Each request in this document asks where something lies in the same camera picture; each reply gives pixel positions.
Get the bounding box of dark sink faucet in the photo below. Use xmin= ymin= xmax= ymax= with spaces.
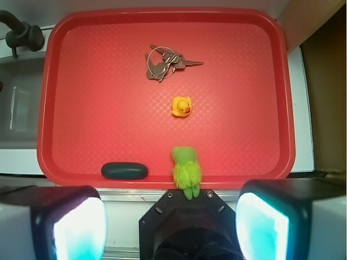
xmin=1 ymin=10 xmax=45 ymax=59

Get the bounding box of dark oval case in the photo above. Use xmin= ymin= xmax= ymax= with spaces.
xmin=101 ymin=162 xmax=149 ymax=180

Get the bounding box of metal sink basin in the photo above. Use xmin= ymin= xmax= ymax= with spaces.
xmin=1 ymin=54 xmax=45 ymax=149

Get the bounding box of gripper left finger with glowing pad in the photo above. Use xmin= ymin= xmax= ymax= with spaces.
xmin=1 ymin=186 xmax=107 ymax=259

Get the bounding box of green plush animal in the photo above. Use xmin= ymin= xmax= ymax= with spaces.
xmin=171 ymin=146 xmax=202 ymax=200

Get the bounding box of bunch of metal keys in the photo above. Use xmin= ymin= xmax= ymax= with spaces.
xmin=145 ymin=44 xmax=204 ymax=82

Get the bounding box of yellow rubber duck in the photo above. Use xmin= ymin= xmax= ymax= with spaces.
xmin=171 ymin=96 xmax=192 ymax=117

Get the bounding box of red plastic tray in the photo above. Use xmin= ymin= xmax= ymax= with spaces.
xmin=37 ymin=8 xmax=295 ymax=189

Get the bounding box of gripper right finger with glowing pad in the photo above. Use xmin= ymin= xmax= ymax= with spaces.
xmin=235 ymin=178 xmax=346 ymax=259

